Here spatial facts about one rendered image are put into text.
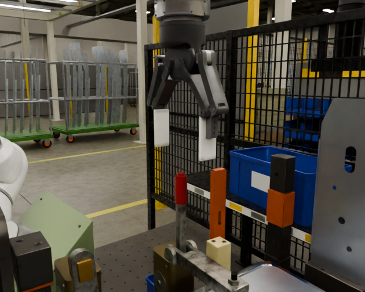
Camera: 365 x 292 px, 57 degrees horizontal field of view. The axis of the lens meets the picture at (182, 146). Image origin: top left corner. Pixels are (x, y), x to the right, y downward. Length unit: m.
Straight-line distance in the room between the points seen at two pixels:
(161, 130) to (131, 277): 0.74
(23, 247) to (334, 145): 0.57
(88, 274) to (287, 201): 0.47
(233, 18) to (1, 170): 2.13
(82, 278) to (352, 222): 0.48
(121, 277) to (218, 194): 0.68
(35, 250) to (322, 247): 0.54
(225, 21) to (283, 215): 2.21
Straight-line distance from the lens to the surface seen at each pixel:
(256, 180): 0.96
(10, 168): 1.15
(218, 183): 0.67
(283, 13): 4.95
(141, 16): 7.50
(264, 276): 0.71
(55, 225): 1.11
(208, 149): 0.52
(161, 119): 0.63
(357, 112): 0.67
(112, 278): 1.27
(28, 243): 0.60
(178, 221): 0.61
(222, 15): 2.89
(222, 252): 0.67
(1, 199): 1.13
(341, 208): 0.71
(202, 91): 0.52
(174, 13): 0.54
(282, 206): 0.82
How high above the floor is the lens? 1.37
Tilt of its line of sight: 11 degrees down
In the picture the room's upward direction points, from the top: straight up
